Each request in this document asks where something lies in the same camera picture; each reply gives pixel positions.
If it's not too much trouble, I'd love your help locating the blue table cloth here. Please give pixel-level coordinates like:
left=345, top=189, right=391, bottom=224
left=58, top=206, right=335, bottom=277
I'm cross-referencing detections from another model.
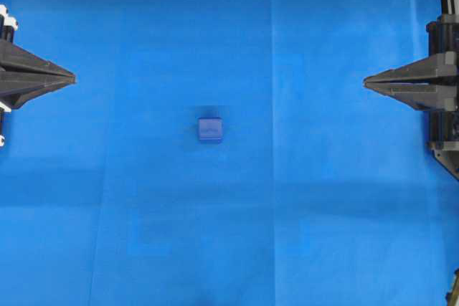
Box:
left=1, top=0, right=458, bottom=305

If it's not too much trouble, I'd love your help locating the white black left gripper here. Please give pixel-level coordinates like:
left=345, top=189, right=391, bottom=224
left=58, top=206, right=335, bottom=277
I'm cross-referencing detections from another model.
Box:
left=0, top=4, right=77, bottom=148

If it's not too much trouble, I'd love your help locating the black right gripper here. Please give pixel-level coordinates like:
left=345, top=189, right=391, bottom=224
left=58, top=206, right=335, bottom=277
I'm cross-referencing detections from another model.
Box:
left=363, top=14, right=459, bottom=150

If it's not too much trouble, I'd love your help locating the blue block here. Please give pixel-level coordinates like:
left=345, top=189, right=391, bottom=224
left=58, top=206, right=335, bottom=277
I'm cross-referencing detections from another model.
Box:
left=198, top=117, right=223, bottom=143

